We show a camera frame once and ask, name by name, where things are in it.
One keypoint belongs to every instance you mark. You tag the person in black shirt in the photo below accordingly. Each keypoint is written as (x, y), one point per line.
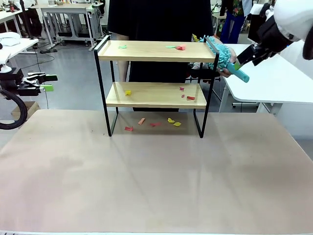
(159, 19)

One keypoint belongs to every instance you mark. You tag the two-tier wooden black-frame shelf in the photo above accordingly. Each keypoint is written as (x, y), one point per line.
(156, 52)

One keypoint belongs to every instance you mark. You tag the yellow paper scrap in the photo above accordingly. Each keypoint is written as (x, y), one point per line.
(128, 92)
(194, 37)
(170, 120)
(177, 124)

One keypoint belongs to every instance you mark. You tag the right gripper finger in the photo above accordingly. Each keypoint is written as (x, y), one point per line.
(247, 54)
(261, 58)

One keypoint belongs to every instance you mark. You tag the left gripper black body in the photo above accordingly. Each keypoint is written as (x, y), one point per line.
(11, 79)

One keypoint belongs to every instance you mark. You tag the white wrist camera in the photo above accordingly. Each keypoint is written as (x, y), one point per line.
(3, 58)
(256, 9)

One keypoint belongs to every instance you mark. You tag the person in blue trousers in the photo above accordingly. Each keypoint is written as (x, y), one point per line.
(232, 24)

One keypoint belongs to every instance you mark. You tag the small white side table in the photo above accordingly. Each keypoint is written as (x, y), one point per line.
(23, 45)

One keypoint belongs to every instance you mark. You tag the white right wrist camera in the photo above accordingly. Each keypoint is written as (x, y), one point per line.
(256, 9)

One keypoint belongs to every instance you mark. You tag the green paper scrap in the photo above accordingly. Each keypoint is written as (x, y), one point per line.
(170, 46)
(122, 46)

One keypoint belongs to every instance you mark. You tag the black tripod stand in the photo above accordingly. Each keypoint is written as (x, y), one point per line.
(27, 22)

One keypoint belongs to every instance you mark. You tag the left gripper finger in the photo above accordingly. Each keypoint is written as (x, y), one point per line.
(39, 77)
(31, 90)

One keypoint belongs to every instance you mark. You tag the black monitor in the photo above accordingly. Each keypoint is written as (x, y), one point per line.
(254, 31)

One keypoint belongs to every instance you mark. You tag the black floor power strip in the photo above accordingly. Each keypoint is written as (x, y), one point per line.
(49, 51)

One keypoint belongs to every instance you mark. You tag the white cloth bundle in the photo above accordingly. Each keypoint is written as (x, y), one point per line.
(9, 39)

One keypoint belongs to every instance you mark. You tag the teal microfiber duster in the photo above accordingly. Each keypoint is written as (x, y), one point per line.
(220, 54)

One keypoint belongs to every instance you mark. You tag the person's left hand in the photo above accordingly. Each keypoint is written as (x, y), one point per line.
(233, 57)

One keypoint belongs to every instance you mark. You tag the person's right forearm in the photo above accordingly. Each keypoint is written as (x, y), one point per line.
(124, 71)

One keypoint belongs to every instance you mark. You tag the orange paper scrap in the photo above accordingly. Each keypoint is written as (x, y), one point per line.
(141, 121)

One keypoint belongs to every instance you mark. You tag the grey metal workbench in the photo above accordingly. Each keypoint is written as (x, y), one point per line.
(63, 9)

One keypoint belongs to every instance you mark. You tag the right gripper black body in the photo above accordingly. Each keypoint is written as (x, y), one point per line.
(274, 36)

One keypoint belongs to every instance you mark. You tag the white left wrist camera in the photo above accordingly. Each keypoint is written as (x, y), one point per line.
(3, 58)

